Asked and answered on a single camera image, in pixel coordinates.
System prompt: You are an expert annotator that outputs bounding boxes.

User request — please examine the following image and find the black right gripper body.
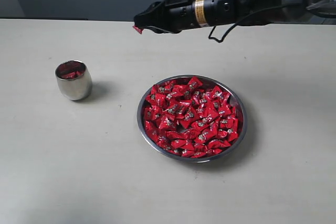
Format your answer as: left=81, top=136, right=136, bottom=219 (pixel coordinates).
left=154, top=0, right=197, bottom=34

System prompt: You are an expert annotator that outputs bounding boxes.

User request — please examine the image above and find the red candy carried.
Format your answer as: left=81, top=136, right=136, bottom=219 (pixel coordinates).
left=132, top=25, right=143, bottom=34

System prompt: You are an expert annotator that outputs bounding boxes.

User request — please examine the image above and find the red candy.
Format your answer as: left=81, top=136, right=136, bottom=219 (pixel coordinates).
left=57, top=61, right=86, bottom=80

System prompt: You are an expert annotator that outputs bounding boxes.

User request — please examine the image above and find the stainless steel plate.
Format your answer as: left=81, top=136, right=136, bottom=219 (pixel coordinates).
left=137, top=75, right=247, bottom=163

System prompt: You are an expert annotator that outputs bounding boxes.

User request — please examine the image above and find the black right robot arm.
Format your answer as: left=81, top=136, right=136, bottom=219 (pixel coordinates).
left=134, top=0, right=335, bottom=34

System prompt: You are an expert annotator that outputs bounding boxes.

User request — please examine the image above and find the stainless steel cup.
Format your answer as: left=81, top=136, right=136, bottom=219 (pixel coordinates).
left=55, top=60, right=93, bottom=101

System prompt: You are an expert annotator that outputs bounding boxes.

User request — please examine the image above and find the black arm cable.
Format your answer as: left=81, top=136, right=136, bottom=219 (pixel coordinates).
left=208, top=23, right=242, bottom=44

